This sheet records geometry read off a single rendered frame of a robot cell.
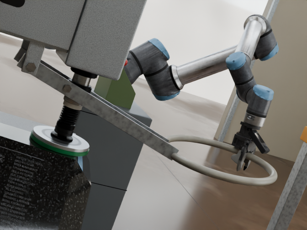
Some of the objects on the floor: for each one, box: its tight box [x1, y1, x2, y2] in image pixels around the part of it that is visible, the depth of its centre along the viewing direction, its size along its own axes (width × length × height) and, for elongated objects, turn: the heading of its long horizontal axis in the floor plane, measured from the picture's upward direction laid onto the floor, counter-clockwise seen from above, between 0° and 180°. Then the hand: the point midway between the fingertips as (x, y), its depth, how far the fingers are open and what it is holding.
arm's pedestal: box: [58, 88, 152, 230], centre depth 326 cm, size 50×50×85 cm
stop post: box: [266, 126, 307, 230], centre depth 329 cm, size 20×20×109 cm
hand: (242, 168), depth 252 cm, fingers closed on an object, 5 cm apart
